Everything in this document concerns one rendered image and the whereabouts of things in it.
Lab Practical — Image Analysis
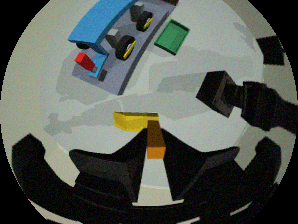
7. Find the green tray floor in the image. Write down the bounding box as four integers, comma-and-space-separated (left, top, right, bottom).
157, 23, 186, 52

